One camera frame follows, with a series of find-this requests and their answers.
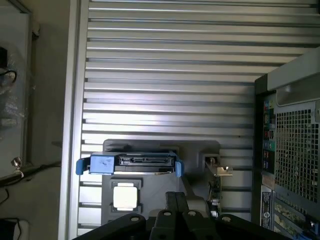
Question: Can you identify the silver CPU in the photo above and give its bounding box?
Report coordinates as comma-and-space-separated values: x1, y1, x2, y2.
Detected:
112, 185, 139, 210

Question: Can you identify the grey parts rack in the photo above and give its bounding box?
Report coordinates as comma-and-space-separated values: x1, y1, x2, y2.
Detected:
100, 139, 222, 226

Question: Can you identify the hard disk in blue caddy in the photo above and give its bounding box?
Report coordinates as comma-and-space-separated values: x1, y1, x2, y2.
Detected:
75, 152, 185, 179

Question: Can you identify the white box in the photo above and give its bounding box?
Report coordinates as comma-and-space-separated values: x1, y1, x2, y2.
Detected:
0, 217, 31, 240

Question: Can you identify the black and grey PC case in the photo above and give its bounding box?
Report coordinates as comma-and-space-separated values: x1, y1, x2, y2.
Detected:
250, 44, 320, 240

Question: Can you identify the metal clamp bolt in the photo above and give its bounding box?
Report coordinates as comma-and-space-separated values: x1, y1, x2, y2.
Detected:
10, 156, 24, 177

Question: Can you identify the black box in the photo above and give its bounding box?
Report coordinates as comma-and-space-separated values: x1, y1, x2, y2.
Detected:
0, 46, 9, 69

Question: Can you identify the green GPU with metal bracket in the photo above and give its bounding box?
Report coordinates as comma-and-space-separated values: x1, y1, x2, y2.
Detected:
204, 156, 234, 221

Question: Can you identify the thick black cable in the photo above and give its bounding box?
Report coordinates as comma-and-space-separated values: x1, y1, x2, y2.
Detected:
0, 161, 62, 187

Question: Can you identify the clear plastic panel with cables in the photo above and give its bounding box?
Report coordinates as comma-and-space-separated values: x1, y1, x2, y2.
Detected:
0, 0, 41, 181

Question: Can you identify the thin black cable loop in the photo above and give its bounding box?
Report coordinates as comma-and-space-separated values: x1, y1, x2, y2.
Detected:
0, 69, 18, 89

